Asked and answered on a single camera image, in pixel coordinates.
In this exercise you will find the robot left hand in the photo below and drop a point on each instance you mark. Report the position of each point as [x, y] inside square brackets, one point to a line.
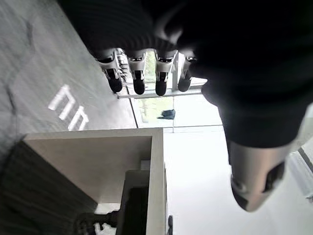
[239, 61]

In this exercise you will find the white panel with grey edge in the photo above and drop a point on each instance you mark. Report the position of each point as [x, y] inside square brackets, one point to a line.
[302, 169]

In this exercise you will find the dark built-in appliance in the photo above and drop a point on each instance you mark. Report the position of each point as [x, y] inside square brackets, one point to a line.
[137, 208]

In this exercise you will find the dark ribbed panel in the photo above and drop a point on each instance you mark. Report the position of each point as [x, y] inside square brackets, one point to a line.
[36, 191]

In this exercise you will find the beige cabinet frame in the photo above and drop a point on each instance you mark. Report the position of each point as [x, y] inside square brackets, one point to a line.
[157, 171]

